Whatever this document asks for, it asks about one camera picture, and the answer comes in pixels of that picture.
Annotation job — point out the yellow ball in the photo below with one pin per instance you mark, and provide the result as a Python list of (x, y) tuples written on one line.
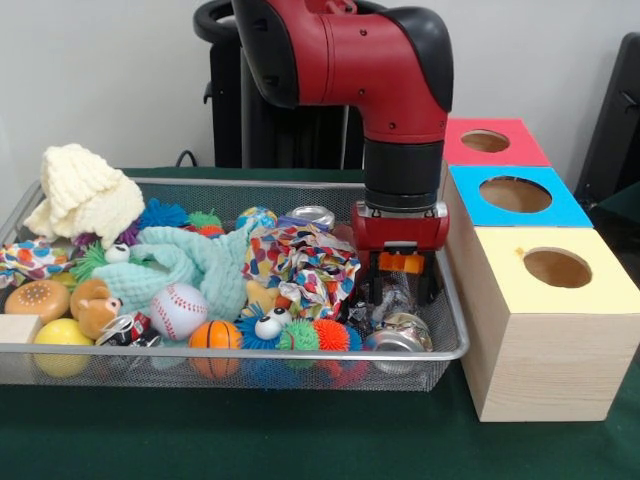
[(62, 332)]

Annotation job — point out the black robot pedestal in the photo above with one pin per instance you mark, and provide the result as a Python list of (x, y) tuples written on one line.
[(225, 100)]

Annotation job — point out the silver mesh bin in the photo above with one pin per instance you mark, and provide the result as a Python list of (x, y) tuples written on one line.
[(440, 372)]

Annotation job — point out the light blue muslin cloth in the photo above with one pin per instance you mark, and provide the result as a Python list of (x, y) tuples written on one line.
[(220, 270)]

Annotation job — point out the cream muslin cloth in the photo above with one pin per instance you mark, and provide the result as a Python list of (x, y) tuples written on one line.
[(80, 195)]

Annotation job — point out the wooden box with three holes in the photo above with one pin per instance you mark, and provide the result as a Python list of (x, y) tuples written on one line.
[(540, 365)]

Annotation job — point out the brown monkey plush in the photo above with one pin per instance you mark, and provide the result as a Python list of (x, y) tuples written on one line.
[(95, 310)]

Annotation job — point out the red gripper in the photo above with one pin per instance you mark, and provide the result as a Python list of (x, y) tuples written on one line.
[(400, 230)]

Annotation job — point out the small orange basketball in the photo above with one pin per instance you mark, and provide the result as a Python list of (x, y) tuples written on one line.
[(215, 336)]

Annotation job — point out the polka dot paper napkin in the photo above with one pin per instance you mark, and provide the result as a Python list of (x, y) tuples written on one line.
[(305, 265)]

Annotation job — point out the small white baseball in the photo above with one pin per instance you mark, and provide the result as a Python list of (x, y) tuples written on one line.
[(178, 310)]

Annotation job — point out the blue spiky ball with eyes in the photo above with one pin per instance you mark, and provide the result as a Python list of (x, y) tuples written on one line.
[(255, 327)]

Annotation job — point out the dark green table cloth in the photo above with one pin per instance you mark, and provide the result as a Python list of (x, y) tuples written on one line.
[(250, 440), (620, 215)]

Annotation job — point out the orange plastic toy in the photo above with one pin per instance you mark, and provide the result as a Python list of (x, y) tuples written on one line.
[(400, 262)]

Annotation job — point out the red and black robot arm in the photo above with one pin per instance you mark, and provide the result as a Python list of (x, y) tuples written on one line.
[(350, 65)]

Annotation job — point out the black panel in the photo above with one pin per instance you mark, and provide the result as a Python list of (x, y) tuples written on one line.
[(615, 125)]

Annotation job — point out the crushed clear water bottle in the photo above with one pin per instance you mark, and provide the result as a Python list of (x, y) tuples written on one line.
[(400, 295)]

